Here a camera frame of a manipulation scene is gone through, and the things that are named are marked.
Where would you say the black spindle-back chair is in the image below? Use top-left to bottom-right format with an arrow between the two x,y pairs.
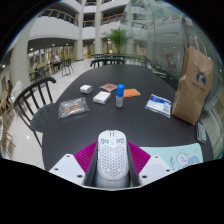
12,76 -> 58,148

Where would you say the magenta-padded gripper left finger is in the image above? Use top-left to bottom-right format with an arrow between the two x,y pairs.
48,141 -> 100,188

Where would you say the blue-capped small bottle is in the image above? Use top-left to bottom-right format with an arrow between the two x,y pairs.
115,83 -> 125,108

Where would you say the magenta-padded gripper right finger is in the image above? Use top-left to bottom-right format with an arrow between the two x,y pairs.
126,141 -> 175,188

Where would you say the orange flat packet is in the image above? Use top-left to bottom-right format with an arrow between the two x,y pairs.
123,88 -> 142,99

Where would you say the brown flat packet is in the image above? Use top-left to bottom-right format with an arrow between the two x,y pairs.
99,83 -> 118,93

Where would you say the small white box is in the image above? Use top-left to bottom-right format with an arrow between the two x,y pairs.
79,84 -> 94,95

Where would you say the blue and white tissue pack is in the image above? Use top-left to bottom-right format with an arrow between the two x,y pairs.
144,93 -> 173,119

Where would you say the black chair behind table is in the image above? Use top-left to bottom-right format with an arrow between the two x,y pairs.
89,58 -> 126,69

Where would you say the green potted plant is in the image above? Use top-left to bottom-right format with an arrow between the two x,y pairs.
104,28 -> 131,55

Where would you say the white perforated computer mouse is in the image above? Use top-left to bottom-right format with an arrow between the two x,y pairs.
95,129 -> 130,189

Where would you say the black metal chair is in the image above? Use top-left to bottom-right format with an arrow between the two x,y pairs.
61,58 -> 75,77

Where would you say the group of dark chairs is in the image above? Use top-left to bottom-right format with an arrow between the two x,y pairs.
29,64 -> 52,83

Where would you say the light wooden chair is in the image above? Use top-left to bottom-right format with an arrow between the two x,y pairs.
0,96 -> 16,158

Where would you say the brown paper bag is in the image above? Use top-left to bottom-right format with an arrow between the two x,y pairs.
171,34 -> 215,126

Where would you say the person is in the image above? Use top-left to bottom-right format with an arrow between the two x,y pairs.
50,54 -> 63,72

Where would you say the grey smartphone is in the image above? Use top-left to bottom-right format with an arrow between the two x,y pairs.
195,121 -> 208,144

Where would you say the light cartoon-print mouse pad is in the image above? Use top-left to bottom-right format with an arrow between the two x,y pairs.
139,143 -> 204,173

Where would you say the cream rectangular box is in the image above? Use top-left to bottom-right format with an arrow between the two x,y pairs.
92,90 -> 112,105

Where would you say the clear bag with pastry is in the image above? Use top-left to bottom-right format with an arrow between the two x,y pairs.
57,96 -> 91,120

